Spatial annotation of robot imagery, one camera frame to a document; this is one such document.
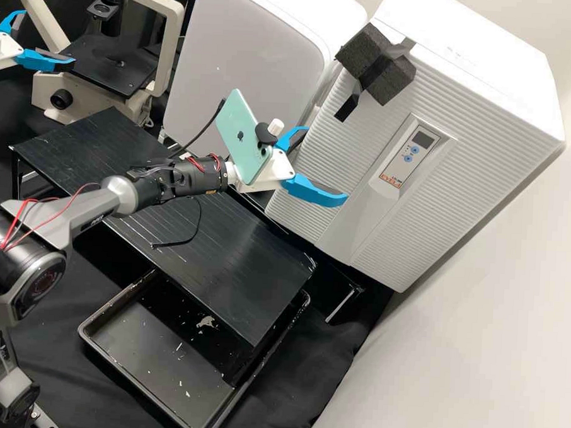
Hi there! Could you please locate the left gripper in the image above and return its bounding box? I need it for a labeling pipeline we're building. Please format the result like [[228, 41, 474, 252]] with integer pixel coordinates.
[[0, 9, 79, 77]]

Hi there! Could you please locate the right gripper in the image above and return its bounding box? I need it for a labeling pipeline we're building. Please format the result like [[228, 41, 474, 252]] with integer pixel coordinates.
[[233, 122, 352, 210]]

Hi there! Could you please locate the incubator door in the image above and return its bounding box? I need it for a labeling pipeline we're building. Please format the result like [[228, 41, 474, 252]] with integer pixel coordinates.
[[261, 4, 571, 301]]

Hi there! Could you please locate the white incubator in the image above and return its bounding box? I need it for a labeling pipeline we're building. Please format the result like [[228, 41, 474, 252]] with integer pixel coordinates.
[[317, 0, 571, 142]]

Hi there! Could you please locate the cream microscope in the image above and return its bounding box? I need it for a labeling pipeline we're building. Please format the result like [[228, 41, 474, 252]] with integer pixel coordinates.
[[0, 0, 187, 130]]

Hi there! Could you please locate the black platform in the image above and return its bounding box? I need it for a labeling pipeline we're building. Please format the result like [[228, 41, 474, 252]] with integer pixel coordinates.
[[308, 252, 398, 329], [93, 187, 321, 391], [6, 100, 246, 231]]

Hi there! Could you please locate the white box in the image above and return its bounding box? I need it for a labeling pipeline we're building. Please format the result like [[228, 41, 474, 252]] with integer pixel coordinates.
[[161, 0, 370, 154]]

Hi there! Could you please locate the black tray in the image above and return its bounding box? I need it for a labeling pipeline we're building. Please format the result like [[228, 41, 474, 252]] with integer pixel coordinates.
[[73, 261, 312, 428]]

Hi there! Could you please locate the right wrist camera phone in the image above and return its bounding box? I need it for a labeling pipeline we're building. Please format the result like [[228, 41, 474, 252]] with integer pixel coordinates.
[[212, 88, 288, 187]]

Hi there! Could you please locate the black cable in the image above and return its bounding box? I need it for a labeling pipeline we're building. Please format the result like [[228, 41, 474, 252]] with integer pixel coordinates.
[[176, 95, 226, 164]]

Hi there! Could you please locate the thin black wire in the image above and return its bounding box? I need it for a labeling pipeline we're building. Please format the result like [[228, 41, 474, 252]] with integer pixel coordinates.
[[150, 194, 205, 253]]

